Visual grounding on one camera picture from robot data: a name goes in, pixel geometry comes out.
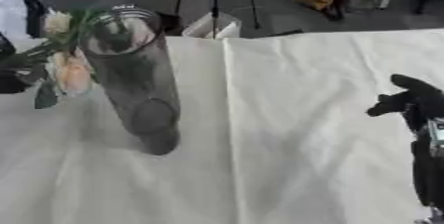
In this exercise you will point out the black tripod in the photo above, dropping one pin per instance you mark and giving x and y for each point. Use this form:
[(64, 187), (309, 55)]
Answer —
[(215, 0)]

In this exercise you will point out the black stand leg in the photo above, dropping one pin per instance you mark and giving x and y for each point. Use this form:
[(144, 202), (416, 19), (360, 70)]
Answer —
[(29, 6)]

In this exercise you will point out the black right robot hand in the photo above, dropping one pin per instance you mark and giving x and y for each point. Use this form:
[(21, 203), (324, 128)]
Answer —
[(425, 100)]

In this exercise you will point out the smoky glass cylinder vase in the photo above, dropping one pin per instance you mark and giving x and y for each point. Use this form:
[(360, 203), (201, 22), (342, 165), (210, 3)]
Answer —
[(136, 79)]

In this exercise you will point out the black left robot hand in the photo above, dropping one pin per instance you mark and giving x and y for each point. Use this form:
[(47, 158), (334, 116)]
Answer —
[(10, 84)]

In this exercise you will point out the white artificial flower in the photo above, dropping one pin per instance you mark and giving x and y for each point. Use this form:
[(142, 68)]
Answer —
[(57, 23)]

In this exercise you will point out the peach artificial rose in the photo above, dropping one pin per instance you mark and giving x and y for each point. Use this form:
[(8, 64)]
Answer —
[(74, 74)]

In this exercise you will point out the white paper bag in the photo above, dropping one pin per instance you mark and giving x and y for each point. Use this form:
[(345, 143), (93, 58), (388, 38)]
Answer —
[(199, 28)]

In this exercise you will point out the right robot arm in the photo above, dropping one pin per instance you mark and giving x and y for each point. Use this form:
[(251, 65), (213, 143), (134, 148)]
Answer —
[(429, 175)]

